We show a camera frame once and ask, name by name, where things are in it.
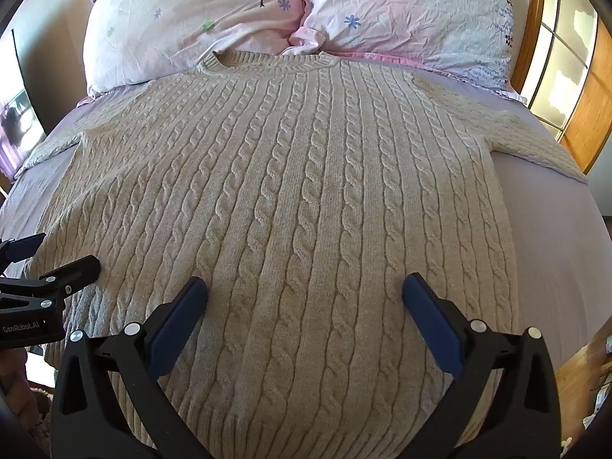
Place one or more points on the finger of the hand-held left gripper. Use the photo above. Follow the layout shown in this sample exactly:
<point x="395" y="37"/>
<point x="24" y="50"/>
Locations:
<point x="79" y="268"/>
<point x="21" y="248"/>

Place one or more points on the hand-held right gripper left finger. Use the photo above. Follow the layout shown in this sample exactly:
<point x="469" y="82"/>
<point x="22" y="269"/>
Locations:
<point x="177" y="321"/>

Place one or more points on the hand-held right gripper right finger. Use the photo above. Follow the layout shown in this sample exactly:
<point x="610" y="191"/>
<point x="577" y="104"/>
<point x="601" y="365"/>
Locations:
<point x="432" y="321"/>

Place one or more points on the lavender bed sheet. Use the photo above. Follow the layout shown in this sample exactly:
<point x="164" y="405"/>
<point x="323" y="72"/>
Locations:
<point x="550" y="248"/>

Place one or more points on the pink floral pillow with tree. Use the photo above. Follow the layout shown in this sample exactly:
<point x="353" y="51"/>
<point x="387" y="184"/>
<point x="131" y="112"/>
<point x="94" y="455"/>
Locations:
<point x="191" y="19"/>

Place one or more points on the wooden framed glass door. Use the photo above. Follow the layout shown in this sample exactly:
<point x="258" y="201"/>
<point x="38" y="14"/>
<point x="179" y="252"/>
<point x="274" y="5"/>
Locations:
<point x="562" y="62"/>

